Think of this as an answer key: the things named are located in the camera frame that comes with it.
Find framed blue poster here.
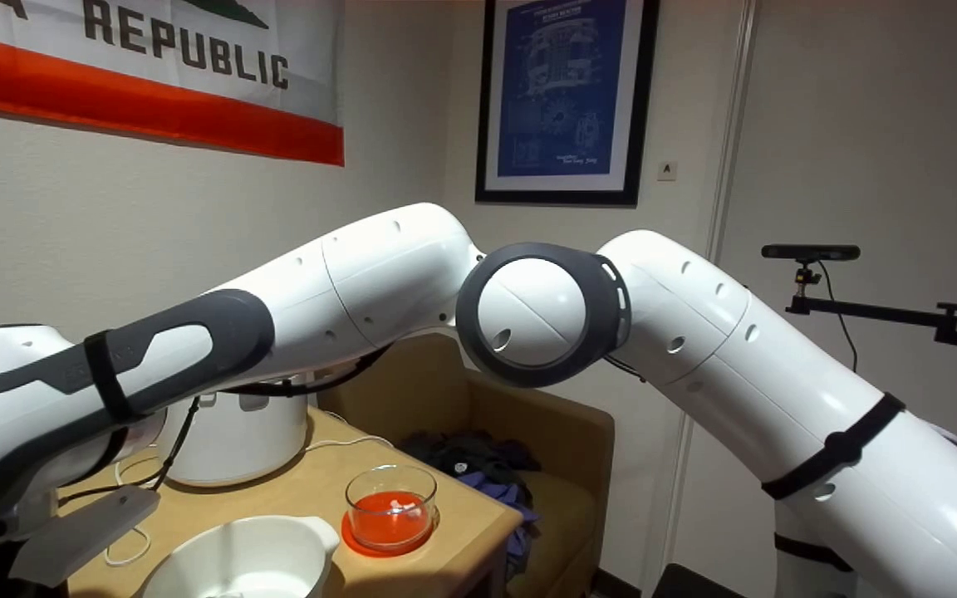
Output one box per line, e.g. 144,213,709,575
476,0,660,208

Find camera on black boom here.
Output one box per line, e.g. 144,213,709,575
758,242,957,347

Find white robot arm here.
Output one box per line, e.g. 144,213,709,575
0,204,957,598

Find white power cable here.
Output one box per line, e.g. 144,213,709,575
99,433,391,570

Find California Republic flag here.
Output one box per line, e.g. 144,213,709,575
0,0,346,165

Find white rice cooker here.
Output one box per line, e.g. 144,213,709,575
155,392,308,488

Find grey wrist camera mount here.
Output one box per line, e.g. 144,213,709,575
10,488,161,587

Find glass bowl with orange lid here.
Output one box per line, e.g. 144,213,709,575
341,465,440,557

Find dark clothes on armchair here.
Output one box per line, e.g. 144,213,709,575
398,433,537,575

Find white ceramic bowl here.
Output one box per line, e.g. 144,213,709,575
141,515,340,598

